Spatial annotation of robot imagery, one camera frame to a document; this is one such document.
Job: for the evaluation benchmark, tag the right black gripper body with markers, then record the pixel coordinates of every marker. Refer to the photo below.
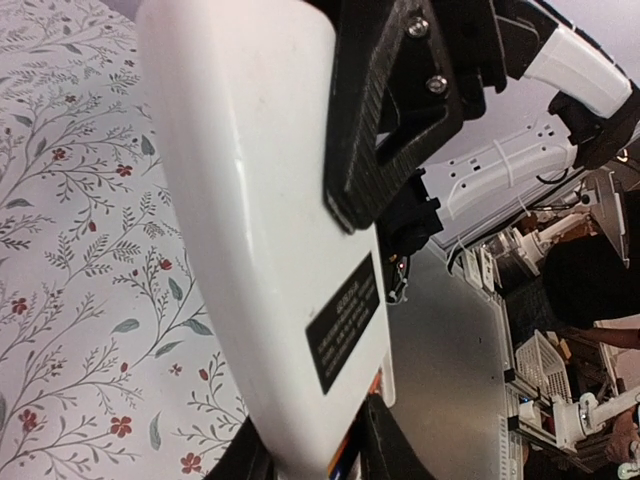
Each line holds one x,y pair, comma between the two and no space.
471,33

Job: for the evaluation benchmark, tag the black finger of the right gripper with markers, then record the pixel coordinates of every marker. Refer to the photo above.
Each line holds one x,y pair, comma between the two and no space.
393,102

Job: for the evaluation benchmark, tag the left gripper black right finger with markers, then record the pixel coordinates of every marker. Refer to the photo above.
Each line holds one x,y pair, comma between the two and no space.
385,452

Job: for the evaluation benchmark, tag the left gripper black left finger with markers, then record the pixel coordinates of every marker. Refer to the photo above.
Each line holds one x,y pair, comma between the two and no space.
246,458

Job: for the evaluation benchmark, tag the orange battery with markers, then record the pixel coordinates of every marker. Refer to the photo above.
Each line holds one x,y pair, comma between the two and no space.
343,465

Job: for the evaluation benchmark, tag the white red remote control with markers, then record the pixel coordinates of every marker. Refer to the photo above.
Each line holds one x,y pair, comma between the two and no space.
239,94

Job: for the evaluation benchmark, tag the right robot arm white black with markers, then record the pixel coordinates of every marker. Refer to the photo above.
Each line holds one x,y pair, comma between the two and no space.
592,116

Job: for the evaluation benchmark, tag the floral patterned table mat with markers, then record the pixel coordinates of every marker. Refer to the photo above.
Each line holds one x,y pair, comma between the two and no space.
110,368

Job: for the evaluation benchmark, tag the white plastic basket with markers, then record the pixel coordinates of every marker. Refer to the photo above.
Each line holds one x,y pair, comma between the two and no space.
539,362

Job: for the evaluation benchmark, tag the person in black shirt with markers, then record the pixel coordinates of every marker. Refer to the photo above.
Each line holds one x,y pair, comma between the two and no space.
586,281

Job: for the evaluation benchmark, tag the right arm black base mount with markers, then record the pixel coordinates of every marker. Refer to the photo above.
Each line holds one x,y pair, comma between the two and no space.
404,228

